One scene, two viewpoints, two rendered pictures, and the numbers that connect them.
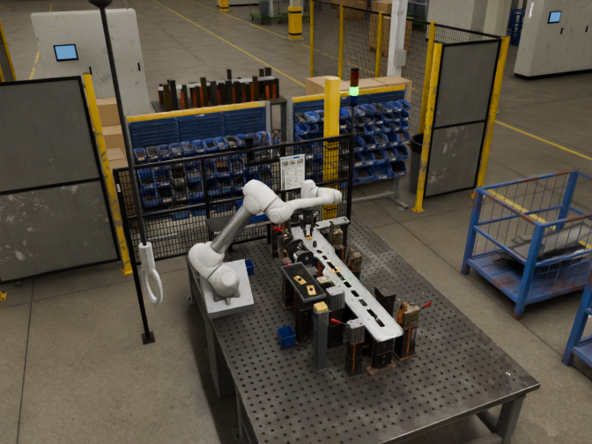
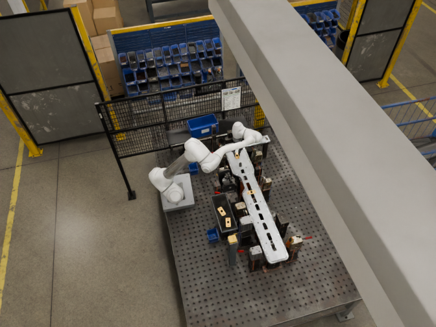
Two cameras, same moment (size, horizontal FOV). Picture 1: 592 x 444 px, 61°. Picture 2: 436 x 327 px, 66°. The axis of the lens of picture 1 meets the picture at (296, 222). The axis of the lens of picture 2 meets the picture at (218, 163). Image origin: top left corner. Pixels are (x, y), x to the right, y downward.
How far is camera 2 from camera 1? 1.22 m
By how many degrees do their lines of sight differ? 23
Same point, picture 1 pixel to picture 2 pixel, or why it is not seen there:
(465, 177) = (375, 71)
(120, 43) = not seen: outside the picture
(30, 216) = (49, 106)
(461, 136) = (378, 41)
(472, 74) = not seen: outside the picture
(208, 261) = (161, 183)
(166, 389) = (141, 237)
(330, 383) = (237, 276)
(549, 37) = not seen: outside the picture
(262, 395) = (192, 281)
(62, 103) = (59, 29)
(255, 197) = (193, 154)
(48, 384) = (70, 225)
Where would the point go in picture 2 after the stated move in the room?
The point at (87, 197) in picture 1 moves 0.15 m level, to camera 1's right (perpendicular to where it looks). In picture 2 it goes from (87, 93) to (98, 94)
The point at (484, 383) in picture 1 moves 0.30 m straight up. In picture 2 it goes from (339, 289) to (348, 275)
